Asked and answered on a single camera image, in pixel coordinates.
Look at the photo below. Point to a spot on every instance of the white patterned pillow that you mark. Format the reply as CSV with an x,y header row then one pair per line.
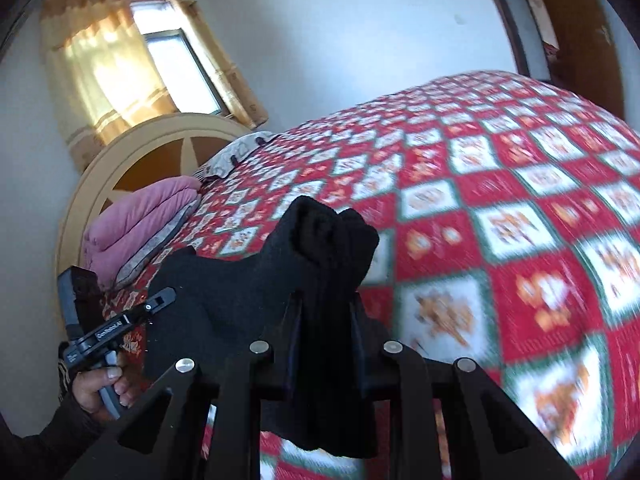
x,y
235,152

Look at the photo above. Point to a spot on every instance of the round yellow headboard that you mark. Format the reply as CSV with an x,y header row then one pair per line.
x,y
150,160

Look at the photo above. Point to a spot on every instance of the yellow curtain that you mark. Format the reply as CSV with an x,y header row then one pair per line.
x,y
220,60
100,70

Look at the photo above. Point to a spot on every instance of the folded pink quilt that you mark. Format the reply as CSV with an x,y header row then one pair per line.
x,y
135,225

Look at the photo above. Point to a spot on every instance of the red checkered printed blanket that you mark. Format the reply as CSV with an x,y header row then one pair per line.
x,y
500,210

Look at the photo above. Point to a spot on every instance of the brown wooden door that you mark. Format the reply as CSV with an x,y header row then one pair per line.
x,y
580,35

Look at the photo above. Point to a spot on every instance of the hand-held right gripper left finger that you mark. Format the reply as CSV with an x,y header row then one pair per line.
x,y
290,350

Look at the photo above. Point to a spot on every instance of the window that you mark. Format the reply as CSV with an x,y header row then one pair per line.
x,y
175,60

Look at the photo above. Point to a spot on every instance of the person's left forearm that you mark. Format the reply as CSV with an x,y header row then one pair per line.
x,y
50,445

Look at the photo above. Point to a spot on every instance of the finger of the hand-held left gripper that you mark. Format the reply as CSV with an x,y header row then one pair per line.
x,y
160,299

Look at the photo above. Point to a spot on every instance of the person's left hand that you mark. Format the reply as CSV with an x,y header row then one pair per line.
x,y
87,390

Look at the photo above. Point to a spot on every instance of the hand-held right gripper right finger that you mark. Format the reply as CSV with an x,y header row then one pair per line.
x,y
360,355

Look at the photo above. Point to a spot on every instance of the black pants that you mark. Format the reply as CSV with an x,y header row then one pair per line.
x,y
320,250

